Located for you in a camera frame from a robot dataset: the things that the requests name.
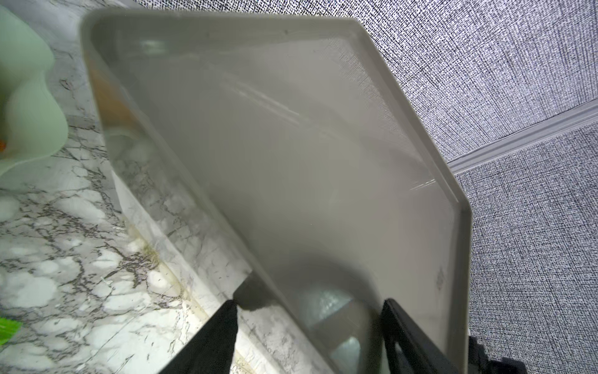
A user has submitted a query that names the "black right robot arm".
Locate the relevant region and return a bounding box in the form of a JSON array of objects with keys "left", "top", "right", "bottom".
[{"left": 468, "top": 336, "right": 528, "bottom": 374}]

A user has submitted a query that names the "green scalloped glass plate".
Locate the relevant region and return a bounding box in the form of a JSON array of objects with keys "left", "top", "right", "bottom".
[{"left": 1, "top": 7, "right": 69, "bottom": 174}]

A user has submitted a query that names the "green snack packet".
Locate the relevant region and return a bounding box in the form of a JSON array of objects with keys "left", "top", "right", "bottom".
[{"left": 0, "top": 317, "right": 22, "bottom": 346}]

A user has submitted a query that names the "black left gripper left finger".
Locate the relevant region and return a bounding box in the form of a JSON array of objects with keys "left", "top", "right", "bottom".
[{"left": 160, "top": 300, "right": 238, "bottom": 374}]

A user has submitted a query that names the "grey three-drawer storage box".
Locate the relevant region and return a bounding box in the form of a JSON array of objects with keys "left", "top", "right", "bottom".
[{"left": 80, "top": 8, "right": 472, "bottom": 373}]

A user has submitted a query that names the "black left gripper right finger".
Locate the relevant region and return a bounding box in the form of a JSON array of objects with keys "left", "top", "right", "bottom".
[{"left": 380, "top": 299, "right": 459, "bottom": 373}]

